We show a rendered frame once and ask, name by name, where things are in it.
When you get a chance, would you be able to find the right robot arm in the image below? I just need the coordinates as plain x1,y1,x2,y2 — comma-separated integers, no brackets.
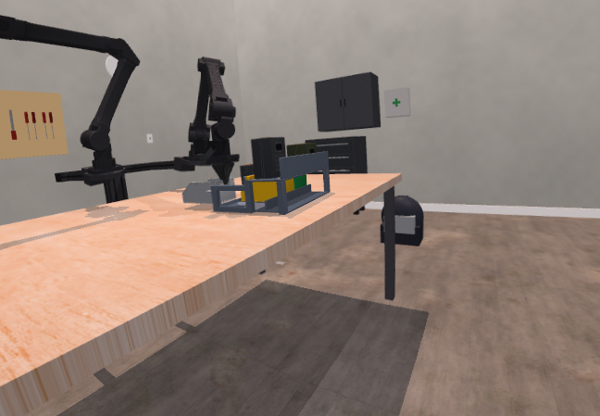
0,15,140,175

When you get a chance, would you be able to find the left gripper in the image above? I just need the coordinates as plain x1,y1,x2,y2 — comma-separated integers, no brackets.
206,139,240,184

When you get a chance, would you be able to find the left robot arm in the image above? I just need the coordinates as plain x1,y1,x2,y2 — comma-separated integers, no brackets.
183,57,236,161

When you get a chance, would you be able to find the green open bin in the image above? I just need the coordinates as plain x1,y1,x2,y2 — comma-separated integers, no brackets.
294,175,307,190

